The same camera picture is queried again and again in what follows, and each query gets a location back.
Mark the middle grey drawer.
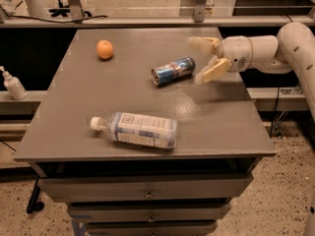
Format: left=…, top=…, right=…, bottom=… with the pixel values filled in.
left=68, top=201, right=230, bottom=223

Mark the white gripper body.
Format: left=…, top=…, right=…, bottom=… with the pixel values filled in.
left=217, top=36, right=253, bottom=72

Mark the silver blue redbull can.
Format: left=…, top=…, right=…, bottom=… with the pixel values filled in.
left=151, top=57, right=196, bottom=87

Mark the white pump dispenser bottle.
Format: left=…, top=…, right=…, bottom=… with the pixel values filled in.
left=0, top=66, right=28, bottom=100

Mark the black cable on rail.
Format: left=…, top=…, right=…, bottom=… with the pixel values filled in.
left=9, top=14, right=108, bottom=25

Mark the grey drawer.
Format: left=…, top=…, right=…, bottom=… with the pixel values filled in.
left=38, top=173, right=253, bottom=203
left=68, top=201, right=230, bottom=223
left=87, top=220, right=218, bottom=236

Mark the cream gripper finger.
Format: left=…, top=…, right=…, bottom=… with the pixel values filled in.
left=195, top=55, right=231, bottom=85
left=187, top=36, right=221, bottom=55

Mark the bottom grey drawer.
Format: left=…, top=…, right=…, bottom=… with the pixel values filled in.
left=87, top=220, right=218, bottom=236

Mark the orange fruit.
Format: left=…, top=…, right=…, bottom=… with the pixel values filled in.
left=96, top=39, right=113, bottom=60

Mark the black caster wheel leg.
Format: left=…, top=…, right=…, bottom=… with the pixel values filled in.
left=27, top=178, right=44, bottom=214

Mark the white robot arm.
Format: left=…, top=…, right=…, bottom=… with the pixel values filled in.
left=188, top=22, right=315, bottom=236

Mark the grey drawer cabinet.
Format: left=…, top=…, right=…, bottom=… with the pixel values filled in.
left=16, top=29, right=274, bottom=236

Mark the top grey drawer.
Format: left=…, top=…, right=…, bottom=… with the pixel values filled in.
left=38, top=173, right=253, bottom=203

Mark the clear plastic water bottle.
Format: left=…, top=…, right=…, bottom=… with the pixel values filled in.
left=90, top=112, right=177, bottom=149

